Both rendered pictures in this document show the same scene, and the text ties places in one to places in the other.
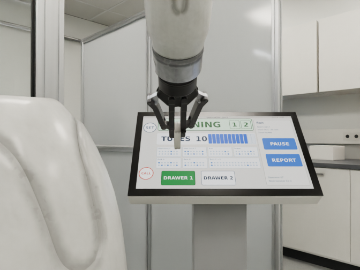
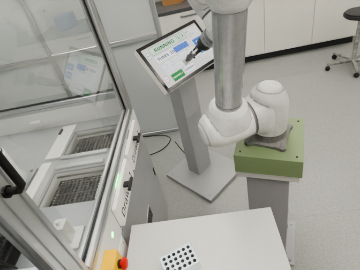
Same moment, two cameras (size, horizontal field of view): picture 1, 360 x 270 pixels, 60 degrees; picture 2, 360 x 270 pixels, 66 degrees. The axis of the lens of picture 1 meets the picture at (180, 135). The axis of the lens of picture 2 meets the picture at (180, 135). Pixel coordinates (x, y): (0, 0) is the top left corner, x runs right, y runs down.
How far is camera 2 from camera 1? 122 cm
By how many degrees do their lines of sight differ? 51
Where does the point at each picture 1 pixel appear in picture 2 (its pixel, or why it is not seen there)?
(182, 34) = not seen: hidden behind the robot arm
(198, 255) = (184, 101)
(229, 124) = (176, 38)
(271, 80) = not seen: outside the picture
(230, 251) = (192, 93)
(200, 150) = (175, 58)
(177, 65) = not seen: hidden behind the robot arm
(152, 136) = (154, 60)
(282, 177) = (208, 55)
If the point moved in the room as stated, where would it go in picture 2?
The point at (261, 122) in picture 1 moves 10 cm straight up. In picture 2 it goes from (186, 31) to (184, 15)
